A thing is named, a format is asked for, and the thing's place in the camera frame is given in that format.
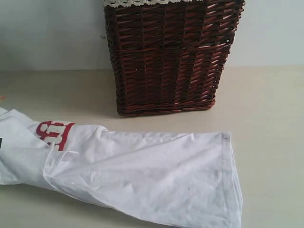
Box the dark red wicker basket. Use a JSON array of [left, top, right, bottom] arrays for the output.
[[104, 0, 245, 116]]

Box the white t-shirt red lettering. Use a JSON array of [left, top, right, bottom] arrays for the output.
[[0, 109, 243, 228]]

